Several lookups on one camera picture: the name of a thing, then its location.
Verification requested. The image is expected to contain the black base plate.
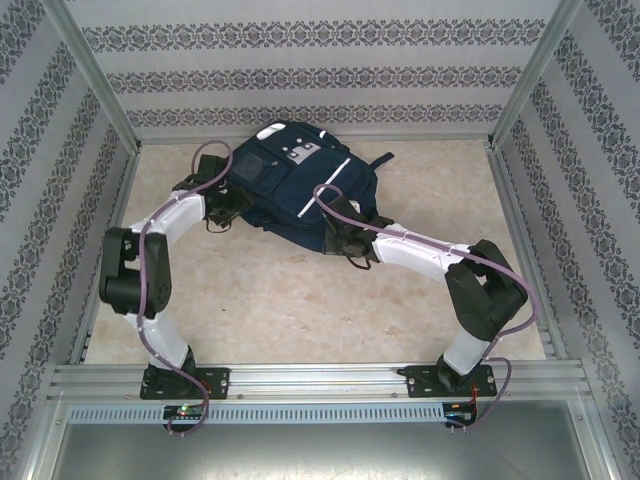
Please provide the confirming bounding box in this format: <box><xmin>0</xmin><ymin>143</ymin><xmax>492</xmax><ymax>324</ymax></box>
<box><xmin>139</xmin><ymin>367</ymin><xmax>231</xmax><ymax>401</ymax></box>
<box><xmin>405</xmin><ymin>364</ymin><xmax>498</xmax><ymax>400</ymax></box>

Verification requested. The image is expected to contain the slotted grey cable duct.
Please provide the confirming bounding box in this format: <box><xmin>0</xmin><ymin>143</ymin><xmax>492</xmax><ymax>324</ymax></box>
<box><xmin>67</xmin><ymin>402</ymin><xmax>446</xmax><ymax>425</ymax></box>

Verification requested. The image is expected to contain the navy blue backpack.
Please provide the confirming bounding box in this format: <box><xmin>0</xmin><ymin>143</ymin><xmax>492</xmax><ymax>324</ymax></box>
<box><xmin>219</xmin><ymin>121</ymin><xmax>396</xmax><ymax>254</ymax></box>

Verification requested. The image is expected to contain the right aluminium frame post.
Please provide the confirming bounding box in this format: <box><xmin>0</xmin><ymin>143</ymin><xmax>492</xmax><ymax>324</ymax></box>
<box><xmin>487</xmin><ymin>0</ymin><xmax>584</xmax><ymax>149</ymax></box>

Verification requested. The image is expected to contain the aluminium back rail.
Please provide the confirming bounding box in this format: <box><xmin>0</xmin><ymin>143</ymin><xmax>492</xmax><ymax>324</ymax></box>
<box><xmin>137</xmin><ymin>133</ymin><xmax>494</xmax><ymax>147</ymax></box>

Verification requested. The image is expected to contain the right small circuit board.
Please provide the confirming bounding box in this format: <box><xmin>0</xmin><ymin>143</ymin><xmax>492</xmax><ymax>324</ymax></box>
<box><xmin>444</xmin><ymin>402</ymin><xmax>479</xmax><ymax>426</ymax></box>

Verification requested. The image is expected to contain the aluminium side rail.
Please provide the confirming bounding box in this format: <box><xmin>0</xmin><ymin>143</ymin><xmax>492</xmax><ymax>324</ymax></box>
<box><xmin>487</xmin><ymin>147</ymin><xmax>569</xmax><ymax>360</ymax></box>
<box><xmin>69</xmin><ymin>149</ymin><xmax>141</xmax><ymax>364</ymax></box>

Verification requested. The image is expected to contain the right aluminium side rail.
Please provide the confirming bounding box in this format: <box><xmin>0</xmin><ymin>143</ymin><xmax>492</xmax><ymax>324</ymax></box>
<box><xmin>487</xmin><ymin>147</ymin><xmax>569</xmax><ymax>360</ymax></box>

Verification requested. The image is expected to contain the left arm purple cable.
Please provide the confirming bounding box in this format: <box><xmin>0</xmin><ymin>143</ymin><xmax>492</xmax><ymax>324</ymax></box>
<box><xmin>134</xmin><ymin>139</ymin><xmax>236</xmax><ymax>439</ymax></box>

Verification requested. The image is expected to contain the left small circuit board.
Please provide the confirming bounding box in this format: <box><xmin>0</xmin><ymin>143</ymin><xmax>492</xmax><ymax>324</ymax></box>
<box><xmin>163</xmin><ymin>404</ymin><xmax>206</xmax><ymax>420</ymax></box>

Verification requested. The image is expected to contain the left aluminium side rail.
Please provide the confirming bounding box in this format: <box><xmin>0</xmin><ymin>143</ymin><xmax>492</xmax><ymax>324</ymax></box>
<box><xmin>69</xmin><ymin>149</ymin><xmax>141</xmax><ymax>364</ymax></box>

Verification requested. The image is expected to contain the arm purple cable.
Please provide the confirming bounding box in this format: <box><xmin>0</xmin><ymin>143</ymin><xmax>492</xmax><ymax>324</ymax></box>
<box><xmin>312</xmin><ymin>183</ymin><xmax>541</xmax><ymax>436</ymax></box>
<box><xmin>134</xmin><ymin>139</ymin><xmax>236</xmax><ymax>439</ymax></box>

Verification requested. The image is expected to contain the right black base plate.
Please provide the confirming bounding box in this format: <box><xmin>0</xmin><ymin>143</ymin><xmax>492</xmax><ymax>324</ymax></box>
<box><xmin>405</xmin><ymin>364</ymin><xmax>498</xmax><ymax>400</ymax></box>

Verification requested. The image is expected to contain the aluminium frame post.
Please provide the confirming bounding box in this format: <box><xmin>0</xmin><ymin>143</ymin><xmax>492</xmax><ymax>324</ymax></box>
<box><xmin>42</xmin><ymin>0</ymin><xmax>144</xmax><ymax>151</ymax></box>
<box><xmin>487</xmin><ymin>0</ymin><xmax>584</xmax><ymax>149</ymax></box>

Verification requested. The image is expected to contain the left aluminium frame post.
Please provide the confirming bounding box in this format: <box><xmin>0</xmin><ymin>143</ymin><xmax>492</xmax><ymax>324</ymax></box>
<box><xmin>42</xmin><ymin>0</ymin><xmax>144</xmax><ymax>151</ymax></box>

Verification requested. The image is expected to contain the aluminium mounting rail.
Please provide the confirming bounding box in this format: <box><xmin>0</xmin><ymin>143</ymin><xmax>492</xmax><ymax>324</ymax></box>
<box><xmin>47</xmin><ymin>363</ymin><xmax>587</xmax><ymax>401</ymax></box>

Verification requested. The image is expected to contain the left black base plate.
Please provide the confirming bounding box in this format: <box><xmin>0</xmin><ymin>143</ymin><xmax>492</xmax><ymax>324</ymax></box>
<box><xmin>139</xmin><ymin>367</ymin><xmax>231</xmax><ymax>401</ymax></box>

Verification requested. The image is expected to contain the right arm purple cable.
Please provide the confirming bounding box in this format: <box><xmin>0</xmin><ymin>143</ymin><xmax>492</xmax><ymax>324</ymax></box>
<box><xmin>312</xmin><ymin>183</ymin><xmax>541</xmax><ymax>436</ymax></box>

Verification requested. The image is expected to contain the small circuit board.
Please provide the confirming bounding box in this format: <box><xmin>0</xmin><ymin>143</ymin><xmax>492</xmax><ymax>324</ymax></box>
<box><xmin>163</xmin><ymin>404</ymin><xmax>206</xmax><ymax>420</ymax></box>
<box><xmin>444</xmin><ymin>402</ymin><xmax>479</xmax><ymax>426</ymax></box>

